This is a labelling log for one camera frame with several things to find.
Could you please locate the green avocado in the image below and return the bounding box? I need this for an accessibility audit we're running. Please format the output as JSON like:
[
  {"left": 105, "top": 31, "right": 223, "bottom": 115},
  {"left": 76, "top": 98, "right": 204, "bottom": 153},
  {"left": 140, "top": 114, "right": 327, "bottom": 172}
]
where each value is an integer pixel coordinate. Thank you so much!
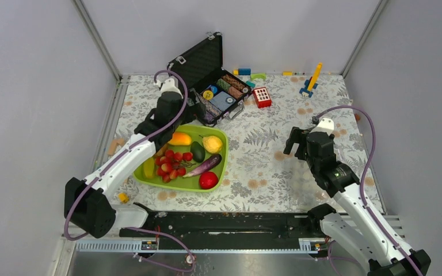
[{"left": 190, "top": 141, "right": 206, "bottom": 163}]

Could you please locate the purple eggplant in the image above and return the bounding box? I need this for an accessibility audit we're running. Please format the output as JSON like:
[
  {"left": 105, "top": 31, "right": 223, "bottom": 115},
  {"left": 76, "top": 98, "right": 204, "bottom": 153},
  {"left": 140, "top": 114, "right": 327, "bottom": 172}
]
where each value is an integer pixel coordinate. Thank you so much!
[{"left": 183, "top": 154, "right": 222, "bottom": 178}]

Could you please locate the red apple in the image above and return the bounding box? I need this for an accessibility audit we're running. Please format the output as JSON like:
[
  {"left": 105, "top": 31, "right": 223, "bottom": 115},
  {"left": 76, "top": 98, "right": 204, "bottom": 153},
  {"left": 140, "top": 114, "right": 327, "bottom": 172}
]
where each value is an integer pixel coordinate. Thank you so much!
[{"left": 199, "top": 171, "right": 219, "bottom": 190}]

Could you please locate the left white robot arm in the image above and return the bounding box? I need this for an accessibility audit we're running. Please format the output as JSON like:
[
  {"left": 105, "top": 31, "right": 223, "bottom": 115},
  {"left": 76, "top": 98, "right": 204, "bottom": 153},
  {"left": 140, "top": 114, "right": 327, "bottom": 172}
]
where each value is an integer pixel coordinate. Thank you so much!
[{"left": 63, "top": 71, "right": 188, "bottom": 241}]

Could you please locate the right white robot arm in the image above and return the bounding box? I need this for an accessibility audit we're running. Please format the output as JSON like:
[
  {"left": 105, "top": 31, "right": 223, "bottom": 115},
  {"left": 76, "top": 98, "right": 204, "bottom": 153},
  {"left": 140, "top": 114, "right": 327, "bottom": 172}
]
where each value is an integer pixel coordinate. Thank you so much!
[{"left": 284, "top": 118, "right": 431, "bottom": 275}]

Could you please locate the orange mango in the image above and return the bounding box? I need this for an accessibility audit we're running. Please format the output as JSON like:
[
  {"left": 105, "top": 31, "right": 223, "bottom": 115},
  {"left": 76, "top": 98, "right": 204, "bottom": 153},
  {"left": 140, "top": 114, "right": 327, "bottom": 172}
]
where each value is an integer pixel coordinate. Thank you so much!
[{"left": 168, "top": 132, "right": 193, "bottom": 146}]

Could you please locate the red building block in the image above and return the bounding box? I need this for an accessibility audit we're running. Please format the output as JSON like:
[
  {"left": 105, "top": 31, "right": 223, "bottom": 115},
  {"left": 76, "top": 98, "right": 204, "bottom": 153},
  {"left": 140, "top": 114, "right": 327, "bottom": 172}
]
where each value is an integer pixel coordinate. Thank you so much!
[{"left": 252, "top": 87, "right": 272, "bottom": 109}]

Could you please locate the black poker chip case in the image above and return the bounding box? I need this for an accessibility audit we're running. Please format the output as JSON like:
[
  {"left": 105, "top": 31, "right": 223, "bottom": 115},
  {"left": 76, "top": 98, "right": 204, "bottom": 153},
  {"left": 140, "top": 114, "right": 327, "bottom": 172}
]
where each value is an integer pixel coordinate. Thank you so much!
[{"left": 167, "top": 32, "right": 253, "bottom": 127}]

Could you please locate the blue yellow block tower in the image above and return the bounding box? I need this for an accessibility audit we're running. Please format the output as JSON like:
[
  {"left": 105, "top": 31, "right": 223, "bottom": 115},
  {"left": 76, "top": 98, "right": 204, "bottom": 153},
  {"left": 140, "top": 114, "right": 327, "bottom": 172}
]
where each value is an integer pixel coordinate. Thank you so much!
[{"left": 299, "top": 63, "right": 323, "bottom": 98}]

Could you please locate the yellow lemon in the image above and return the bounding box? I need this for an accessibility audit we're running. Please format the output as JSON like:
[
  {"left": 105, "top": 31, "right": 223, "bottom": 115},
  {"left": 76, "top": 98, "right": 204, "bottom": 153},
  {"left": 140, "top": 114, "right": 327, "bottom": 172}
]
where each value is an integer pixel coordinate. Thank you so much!
[{"left": 202, "top": 136, "right": 223, "bottom": 154}]

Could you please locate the green plastic tray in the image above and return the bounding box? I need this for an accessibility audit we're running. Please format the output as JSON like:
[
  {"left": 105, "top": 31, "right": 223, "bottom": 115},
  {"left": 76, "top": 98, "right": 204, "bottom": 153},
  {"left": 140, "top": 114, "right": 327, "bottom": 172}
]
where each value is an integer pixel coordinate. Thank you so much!
[{"left": 132, "top": 124, "right": 228, "bottom": 192}]

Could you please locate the yellow banana piece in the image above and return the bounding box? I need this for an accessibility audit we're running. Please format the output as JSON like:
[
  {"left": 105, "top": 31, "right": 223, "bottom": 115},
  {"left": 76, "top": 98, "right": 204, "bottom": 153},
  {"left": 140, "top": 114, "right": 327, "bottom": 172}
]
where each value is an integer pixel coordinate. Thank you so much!
[{"left": 143, "top": 158, "right": 155, "bottom": 179}]

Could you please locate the green arch block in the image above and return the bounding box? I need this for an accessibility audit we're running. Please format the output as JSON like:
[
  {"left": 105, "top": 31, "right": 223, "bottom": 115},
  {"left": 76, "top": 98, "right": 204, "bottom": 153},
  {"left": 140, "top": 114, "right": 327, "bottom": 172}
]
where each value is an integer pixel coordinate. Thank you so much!
[{"left": 250, "top": 73, "right": 266, "bottom": 81}]

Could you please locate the tan wooden block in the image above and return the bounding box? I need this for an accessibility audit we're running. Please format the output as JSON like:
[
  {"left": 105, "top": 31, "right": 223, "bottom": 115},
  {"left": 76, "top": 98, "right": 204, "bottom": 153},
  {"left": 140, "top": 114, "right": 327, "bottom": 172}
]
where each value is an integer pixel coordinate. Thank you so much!
[{"left": 107, "top": 138, "right": 125, "bottom": 156}]

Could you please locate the blue block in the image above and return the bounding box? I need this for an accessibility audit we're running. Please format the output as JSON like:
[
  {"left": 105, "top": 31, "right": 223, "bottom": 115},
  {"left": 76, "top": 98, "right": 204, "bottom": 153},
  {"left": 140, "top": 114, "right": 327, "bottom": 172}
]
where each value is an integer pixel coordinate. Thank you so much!
[{"left": 237, "top": 68, "right": 252, "bottom": 76}]

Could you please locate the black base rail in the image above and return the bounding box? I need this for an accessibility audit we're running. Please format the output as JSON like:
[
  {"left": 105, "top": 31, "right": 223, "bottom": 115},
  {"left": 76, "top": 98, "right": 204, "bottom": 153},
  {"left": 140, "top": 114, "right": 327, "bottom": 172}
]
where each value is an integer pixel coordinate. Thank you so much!
[{"left": 119, "top": 204, "right": 336, "bottom": 251}]

